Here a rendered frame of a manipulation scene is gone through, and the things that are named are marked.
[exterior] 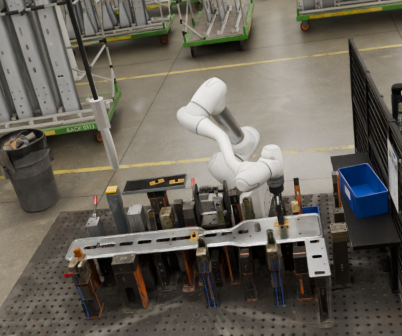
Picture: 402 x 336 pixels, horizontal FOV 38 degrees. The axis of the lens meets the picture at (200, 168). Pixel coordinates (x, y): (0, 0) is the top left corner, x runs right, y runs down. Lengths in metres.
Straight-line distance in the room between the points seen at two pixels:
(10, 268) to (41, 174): 0.99
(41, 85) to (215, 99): 4.35
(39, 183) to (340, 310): 3.53
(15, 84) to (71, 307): 4.36
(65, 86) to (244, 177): 4.71
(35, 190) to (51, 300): 2.40
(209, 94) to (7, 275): 2.72
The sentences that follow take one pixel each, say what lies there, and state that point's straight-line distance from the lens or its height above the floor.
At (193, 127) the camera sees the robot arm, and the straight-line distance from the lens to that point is 3.10.
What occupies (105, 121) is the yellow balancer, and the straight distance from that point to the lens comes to 0.75.
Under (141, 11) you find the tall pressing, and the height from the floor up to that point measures 0.55.
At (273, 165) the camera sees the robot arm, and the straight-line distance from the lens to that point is 2.80.
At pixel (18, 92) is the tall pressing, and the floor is 0.65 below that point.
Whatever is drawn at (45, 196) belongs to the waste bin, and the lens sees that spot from 5.83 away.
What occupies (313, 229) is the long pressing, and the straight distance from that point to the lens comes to 3.04.
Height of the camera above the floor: 2.77
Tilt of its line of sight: 28 degrees down
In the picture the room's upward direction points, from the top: 12 degrees counter-clockwise
